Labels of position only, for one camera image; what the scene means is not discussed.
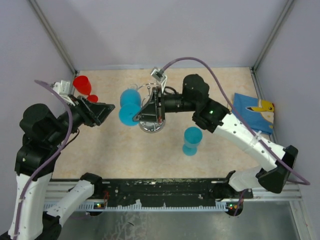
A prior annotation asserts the blue wine glass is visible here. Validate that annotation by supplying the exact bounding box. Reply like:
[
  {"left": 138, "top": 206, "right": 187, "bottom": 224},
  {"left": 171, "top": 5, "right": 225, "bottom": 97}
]
[
  {"left": 182, "top": 126, "right": 203, "bottom": 156},
  {"left": 118, "top": 89, "right": 141, "bottom": 127}
]

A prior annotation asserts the red wine glass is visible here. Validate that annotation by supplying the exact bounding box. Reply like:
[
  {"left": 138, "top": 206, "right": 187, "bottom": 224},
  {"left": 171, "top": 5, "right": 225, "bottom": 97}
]
[{"left": 72, "top": 75, "right": 99, "bottom": 103}]

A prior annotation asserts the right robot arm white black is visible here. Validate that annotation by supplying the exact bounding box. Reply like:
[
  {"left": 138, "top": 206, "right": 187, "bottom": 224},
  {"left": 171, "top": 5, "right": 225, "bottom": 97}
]
[{"left": 132, "top": 74, "right": 298, "bottom": 197}]

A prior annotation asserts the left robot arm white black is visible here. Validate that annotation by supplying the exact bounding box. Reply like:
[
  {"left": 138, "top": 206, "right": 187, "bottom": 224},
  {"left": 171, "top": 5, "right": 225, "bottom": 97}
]
[{"left": 0, "top": 94, "right": 115, "bottom": 240}]

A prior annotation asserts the blue cartoon cloth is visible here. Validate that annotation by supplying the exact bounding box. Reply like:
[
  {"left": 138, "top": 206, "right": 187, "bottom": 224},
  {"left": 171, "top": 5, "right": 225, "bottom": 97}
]
[{"left": 233, "top": 93, "right": 275, "bottom": 135}]

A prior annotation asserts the chrome wire glass rack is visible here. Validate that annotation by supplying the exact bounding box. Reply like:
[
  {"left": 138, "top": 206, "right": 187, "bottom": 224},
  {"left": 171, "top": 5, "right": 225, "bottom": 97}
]
[{"left": 137, "top": 83, "right": 166, "bottom": 134}]

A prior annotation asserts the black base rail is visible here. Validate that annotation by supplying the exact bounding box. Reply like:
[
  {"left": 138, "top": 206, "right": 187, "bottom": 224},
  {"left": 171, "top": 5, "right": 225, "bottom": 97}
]
[{"left": 74, "top": 177, "right": 254, "bottom": 207}]

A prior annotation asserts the aluminium frame rail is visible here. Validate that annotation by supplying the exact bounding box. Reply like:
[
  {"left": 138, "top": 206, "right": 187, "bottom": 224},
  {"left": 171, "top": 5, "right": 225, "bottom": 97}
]
[{"left": 45, "top": 181, "right": 302, "bottom": 202}]

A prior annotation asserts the left aluminium corner post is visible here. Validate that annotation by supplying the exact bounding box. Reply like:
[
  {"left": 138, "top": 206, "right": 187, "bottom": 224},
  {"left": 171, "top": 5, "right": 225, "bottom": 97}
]
[{"left": 28, "top": 0, "right": 80, "bottom": 76}]

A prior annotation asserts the aluminium corner post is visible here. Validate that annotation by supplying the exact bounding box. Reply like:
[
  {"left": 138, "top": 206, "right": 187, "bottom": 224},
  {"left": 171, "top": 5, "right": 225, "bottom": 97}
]
[
  {"left": 251, "top": 0, "right": 296, "bottom": 73},
  {"left": 28, "top": 0, "right": 80, "bottom": 76}
]

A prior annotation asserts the white cable duct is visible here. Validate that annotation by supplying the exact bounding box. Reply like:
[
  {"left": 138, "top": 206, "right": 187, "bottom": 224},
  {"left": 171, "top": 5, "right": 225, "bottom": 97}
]
[{"left": 43, "top": 201, "right": 241, "bottom": 213}]

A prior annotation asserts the right aluminium corner post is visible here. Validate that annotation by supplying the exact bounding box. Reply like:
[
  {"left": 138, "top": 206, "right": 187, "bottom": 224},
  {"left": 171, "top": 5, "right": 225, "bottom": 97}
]
[{"left": 251, "top": 0, "right": 296, "bottom": 73}]

